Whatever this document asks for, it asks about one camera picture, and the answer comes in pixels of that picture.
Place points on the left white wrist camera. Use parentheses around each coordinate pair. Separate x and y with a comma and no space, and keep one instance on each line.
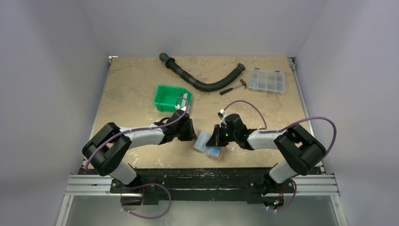
(180,107)

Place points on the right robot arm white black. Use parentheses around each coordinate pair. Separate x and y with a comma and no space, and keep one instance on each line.
(300,149)

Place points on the clear plastic organizer box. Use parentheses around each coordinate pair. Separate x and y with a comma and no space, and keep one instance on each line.
(267,81)

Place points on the green plastic bin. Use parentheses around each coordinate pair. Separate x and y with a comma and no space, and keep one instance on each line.
(166,96)

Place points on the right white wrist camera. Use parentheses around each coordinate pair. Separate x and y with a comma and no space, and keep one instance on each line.
(222,114)

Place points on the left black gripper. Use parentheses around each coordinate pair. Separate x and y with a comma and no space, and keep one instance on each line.
(191,134)

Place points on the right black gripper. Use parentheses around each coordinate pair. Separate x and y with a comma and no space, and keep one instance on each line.
(216,135)

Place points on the small black-handled hammer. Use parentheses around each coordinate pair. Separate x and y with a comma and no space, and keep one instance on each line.
(242,84)

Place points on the white card in bin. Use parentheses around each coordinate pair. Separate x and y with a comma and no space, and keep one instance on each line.
(185,100)

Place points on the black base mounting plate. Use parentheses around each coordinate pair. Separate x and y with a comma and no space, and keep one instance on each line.
(247,184)

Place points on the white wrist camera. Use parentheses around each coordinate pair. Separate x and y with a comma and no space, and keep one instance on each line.
(222,114)
(180,107)

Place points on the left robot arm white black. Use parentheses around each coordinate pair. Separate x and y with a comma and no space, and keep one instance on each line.
(106,149)

